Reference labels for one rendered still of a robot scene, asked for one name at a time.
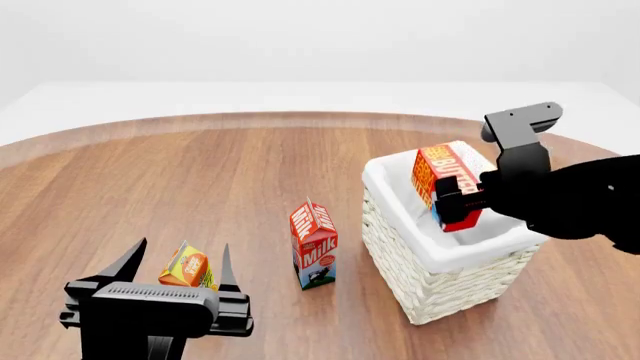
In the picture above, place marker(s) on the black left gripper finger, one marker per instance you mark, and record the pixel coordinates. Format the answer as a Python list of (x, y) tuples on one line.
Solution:
[(125, 264), (228, 273)]

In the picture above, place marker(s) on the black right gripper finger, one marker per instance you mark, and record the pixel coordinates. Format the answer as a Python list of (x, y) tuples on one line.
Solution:
[(450, 204)]

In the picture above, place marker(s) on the red orange butter box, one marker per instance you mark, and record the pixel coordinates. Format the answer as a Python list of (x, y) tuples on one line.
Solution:
[(442, 165)]

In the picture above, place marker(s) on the white cloth basket liner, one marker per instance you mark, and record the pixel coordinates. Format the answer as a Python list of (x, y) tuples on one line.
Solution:
[(400, 195)]

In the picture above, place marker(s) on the white wicker basket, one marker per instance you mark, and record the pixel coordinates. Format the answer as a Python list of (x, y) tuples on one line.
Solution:
[(450, 292)]

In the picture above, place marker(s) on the orange juice carton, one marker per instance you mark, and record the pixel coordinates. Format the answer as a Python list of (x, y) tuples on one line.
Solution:
[(187, 267)]

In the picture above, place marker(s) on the red white milk carton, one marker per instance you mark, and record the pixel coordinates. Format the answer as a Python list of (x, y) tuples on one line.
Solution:
[(317, 247)]

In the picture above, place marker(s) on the grey vented left wrist camera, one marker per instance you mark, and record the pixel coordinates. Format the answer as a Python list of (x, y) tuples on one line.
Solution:
[(155, 307)]

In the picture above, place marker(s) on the dark grey right camera bracket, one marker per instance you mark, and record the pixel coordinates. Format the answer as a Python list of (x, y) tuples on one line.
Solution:
[(520, 123)]

